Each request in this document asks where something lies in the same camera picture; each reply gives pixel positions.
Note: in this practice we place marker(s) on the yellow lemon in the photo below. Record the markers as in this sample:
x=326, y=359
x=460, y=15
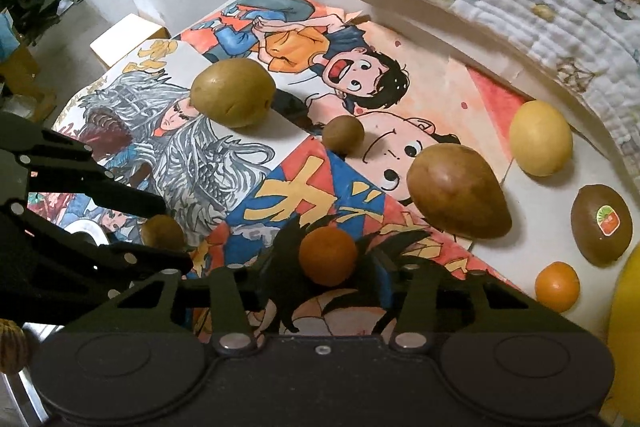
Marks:
x=540, y=138

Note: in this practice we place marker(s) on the brown woven object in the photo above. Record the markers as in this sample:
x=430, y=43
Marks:
x=12, y=347

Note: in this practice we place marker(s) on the white cardboard box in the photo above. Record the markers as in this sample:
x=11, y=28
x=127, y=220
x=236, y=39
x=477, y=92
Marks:
x=127, y=39

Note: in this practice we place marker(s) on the large brown egg-shaped mango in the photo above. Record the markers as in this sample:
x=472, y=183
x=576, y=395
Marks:
x=457, y=192

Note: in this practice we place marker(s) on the blue and yellow cartoon poster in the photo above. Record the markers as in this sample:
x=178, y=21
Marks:
x=260, y=202

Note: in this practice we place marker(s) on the bright orange tangerine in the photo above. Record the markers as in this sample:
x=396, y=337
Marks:
x=556, y=286

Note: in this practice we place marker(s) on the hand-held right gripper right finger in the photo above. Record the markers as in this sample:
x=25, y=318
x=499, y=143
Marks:
x=385, y=279

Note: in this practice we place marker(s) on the yellow plastic bowl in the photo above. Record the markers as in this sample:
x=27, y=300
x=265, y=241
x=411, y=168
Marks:
x=626, y=337

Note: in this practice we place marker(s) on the large olive-brown potato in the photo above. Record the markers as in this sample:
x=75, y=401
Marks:
x=232, y=93

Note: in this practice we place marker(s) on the large kiwi with sticker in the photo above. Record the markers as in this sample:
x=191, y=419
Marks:
x=597, y=237

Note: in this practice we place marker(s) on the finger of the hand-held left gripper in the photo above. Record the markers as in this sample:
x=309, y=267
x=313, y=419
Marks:
x=165, y=262
x=140, y=204

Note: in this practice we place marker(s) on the grey dragon cartoon poster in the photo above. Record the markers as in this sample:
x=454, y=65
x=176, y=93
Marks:
x=200, y=157

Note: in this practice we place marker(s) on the brown cardboard box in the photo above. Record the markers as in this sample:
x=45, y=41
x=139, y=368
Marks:
x=22, y=74

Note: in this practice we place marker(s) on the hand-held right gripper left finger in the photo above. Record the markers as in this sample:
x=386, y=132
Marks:
x=267, y=279

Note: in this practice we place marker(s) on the dark orange tangerine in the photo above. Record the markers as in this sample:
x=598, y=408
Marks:
x=327, y=257

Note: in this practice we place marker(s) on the small brown kiwi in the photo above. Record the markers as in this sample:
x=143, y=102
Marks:
x=162, y=232
x=343, y=134

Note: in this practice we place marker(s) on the silver metal dish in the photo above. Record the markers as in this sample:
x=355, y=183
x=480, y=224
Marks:
x=87, y=229

